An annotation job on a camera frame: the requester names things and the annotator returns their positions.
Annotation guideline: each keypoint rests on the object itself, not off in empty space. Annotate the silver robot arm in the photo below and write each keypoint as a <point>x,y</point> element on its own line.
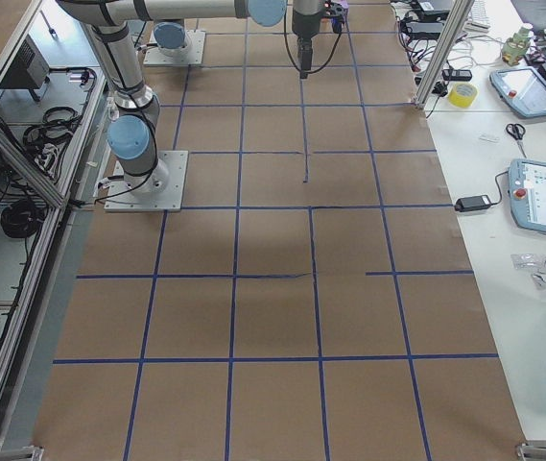
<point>131,136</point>
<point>306,17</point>

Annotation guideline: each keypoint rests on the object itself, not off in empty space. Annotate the black power brick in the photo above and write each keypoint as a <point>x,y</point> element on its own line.
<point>473,203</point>

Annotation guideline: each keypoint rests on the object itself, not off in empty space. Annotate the black scissors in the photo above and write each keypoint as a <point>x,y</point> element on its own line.
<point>517,132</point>

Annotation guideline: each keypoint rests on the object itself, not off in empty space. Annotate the yellow tape roll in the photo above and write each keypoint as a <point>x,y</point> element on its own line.
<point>462,95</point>

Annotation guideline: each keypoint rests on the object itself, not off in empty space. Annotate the teach pendant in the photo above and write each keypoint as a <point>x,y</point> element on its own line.
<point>522,89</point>
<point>527,182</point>

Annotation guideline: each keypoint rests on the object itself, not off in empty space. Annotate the aluminium frame post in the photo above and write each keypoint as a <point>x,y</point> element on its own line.
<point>454,24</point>

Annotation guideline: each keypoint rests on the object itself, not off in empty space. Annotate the teach pendant far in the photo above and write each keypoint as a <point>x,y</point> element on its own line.
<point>522,89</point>

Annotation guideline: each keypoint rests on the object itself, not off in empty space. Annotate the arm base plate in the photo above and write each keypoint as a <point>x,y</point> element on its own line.
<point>190,54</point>
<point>163,190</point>

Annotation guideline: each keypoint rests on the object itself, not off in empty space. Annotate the teach pendant near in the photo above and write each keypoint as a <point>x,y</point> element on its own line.
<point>527,182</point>

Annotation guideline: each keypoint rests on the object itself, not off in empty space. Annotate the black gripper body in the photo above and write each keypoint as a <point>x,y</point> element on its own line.
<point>304,30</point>

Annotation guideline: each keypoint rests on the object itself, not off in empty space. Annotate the grey control box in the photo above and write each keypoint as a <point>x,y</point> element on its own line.
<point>28,70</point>

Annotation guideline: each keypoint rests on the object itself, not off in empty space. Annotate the aluminium frame rail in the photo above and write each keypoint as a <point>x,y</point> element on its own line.
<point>64,45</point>

